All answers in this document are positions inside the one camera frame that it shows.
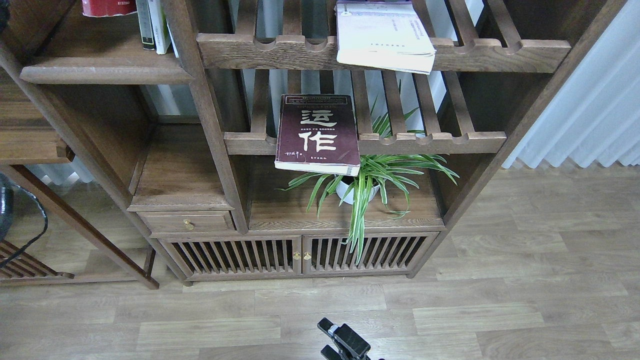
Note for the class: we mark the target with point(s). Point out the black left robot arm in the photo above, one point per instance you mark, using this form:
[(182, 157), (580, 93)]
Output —
[(7, 216)]

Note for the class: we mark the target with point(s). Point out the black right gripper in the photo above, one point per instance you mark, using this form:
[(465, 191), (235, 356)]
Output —
[(351, 346)]

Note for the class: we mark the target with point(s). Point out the dark brown book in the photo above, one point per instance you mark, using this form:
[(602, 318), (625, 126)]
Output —
[(317, 133)]

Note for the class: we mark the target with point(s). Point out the red book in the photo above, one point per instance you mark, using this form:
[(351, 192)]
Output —
[(108, 8)]

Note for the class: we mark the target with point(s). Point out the white book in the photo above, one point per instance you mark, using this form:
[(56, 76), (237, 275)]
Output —
[(383, 34), (161, 33)]

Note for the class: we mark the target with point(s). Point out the white curtain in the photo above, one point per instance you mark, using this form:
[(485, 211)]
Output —
[(595, 117)]

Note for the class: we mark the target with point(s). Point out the white upright book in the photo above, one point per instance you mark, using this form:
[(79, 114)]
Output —
[(161, 33)]

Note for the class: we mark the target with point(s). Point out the white plant pot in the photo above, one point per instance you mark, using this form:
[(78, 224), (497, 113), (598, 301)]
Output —
[(348, 196)]

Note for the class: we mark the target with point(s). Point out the brass drawer knob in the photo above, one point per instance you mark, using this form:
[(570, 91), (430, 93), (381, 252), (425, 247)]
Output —
[(189, 226)]

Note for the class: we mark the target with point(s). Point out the grey upright book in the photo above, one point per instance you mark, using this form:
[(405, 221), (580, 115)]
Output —
[(145, 25)]

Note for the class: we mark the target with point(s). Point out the dark wooden bookshelf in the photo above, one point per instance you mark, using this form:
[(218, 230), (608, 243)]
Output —
[(193, 137)]

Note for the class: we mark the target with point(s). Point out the green spider plant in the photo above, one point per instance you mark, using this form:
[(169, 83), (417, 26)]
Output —
[(393, 169)]

